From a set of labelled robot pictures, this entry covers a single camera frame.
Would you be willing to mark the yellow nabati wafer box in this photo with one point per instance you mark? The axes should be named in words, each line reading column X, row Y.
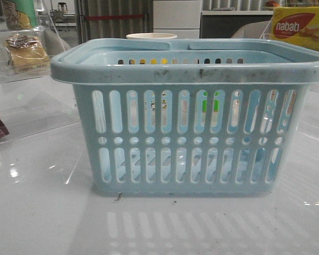
column 295, row 21

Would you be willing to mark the packaged bread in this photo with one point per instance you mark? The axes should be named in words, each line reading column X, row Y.
column 26, row 53

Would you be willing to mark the yellow popcorn paper cup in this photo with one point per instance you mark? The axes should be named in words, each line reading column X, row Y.
column 151, row 35

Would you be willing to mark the white drawer cabinet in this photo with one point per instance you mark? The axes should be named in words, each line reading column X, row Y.
column 181, row 18

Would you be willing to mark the light blue plastic basket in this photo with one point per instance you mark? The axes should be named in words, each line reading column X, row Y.
column 188, row 116

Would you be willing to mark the green cartoon printed canister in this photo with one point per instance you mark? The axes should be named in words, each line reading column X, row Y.
column 20, row 14

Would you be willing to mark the clear acrylic display shelf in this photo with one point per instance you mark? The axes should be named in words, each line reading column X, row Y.
column 31, row 102

